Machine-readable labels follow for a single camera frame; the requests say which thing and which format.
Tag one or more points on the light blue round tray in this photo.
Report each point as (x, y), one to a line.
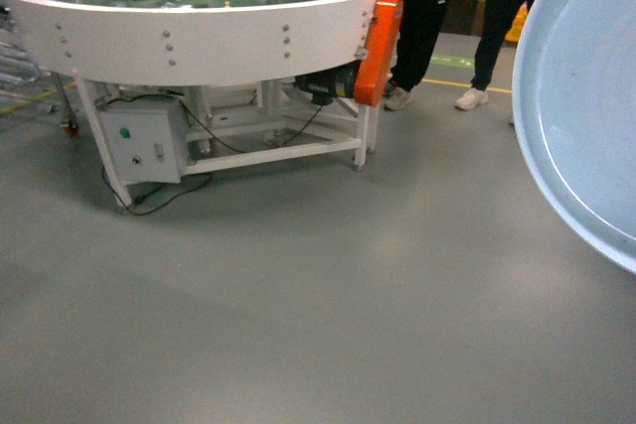
(574, 108)

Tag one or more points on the orange motor guard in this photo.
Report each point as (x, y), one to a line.
(374, 67)

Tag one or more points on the white control box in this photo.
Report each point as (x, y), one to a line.
(146, 138)

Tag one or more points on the white round conveyor table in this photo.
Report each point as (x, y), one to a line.
(259, 80)

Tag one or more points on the person in black trousers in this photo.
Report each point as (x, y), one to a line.
(502, 27)

